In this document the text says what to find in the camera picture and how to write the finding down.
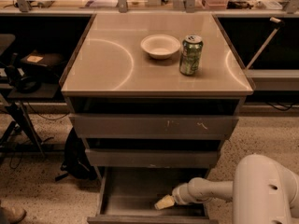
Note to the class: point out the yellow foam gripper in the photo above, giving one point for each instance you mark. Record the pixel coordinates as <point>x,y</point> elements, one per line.
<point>178,193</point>

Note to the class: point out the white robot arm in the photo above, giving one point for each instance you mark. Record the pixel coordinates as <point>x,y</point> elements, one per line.
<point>262,192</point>

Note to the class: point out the grey open bottom drawer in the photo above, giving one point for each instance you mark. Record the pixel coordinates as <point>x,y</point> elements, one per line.
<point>128,196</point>

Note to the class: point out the grey middle drawer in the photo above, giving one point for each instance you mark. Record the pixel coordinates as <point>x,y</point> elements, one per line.
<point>151,159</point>

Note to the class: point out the grey drawer cabinet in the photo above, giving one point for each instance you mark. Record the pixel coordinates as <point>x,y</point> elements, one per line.
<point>112,74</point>

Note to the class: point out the grey top drawer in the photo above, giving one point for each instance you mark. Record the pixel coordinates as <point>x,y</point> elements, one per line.
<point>183,127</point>

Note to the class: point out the black backpack on floor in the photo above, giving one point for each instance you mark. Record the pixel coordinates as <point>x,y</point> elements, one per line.
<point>75,161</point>

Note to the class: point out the green soda can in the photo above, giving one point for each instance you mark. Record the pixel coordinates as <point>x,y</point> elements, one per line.
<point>191,53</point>

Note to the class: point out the white paper bowl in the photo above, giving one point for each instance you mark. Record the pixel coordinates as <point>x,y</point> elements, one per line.
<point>160,47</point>

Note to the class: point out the tan shoe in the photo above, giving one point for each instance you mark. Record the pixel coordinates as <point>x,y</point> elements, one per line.
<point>11,214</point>

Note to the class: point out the black desk stand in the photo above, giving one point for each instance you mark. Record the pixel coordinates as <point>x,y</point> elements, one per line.
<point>20,115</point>

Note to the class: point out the black box with label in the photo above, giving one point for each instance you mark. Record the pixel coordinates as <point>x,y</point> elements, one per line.
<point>43,63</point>

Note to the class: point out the black headphones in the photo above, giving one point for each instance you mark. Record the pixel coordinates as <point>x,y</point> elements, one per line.
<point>22,84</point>

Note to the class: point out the white stick with tip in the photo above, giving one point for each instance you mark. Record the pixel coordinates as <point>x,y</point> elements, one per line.
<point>278,23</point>

